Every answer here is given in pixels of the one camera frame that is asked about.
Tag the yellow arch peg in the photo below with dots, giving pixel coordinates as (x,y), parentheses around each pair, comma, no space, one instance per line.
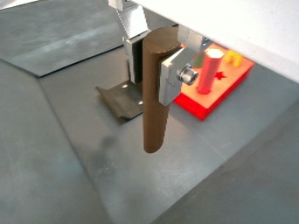
(233,58)

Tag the brown oval peg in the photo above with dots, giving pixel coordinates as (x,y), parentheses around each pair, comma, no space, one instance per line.
(158,45)

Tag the green cylinder peg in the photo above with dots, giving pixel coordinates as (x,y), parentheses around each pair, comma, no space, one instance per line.
(197,60)

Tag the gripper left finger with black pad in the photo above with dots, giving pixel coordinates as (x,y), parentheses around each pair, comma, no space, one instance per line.
(132,24)

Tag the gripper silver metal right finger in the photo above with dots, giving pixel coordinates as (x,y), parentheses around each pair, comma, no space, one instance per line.
(176,70)

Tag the black plastic holder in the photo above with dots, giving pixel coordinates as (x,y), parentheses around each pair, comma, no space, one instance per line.
(122,99)

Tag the red peg board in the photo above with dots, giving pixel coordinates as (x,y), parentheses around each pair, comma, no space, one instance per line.
(228,77)

